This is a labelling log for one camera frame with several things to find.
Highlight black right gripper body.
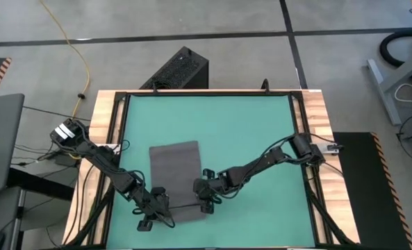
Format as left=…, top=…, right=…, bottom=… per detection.
left=192, top=176, right=229, bottom=204

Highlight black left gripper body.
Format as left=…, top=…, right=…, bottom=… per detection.
left=131, top=189, right=176, bottom=223

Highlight grey woven towel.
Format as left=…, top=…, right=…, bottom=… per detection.
left=149, top=140, right=208, bottom=224

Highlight green table mat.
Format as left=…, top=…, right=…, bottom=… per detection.
left=106, top=94, right=316, bottom=249

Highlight black computer tower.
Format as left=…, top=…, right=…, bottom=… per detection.
left=139, top=46, right=209, bottom=90

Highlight large black hazard-striped mat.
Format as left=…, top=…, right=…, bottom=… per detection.
left=332, top=131, right=412, bottom=250

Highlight grey desk top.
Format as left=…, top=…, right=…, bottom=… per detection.
left=0, top=92, right=25, bottom=194

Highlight grey metal stand leg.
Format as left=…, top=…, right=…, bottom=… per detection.
left=367, top=51, right=412, bottom=126

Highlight black aluminium rig frame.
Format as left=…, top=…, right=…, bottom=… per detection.
left=62, top=89, right=361, bottom=250

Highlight yellow cable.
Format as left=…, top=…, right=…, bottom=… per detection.
left=38, top=0, right=91, bottom=161

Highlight black cable loop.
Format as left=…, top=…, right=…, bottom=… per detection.
left=396, top=114, right=412, bottom=164

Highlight white cable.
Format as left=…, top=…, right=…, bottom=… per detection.
left=394, top=83, right=412, bottom=117

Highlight black hose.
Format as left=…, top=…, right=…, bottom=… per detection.
left=379, top=27, right=412, bottom=67

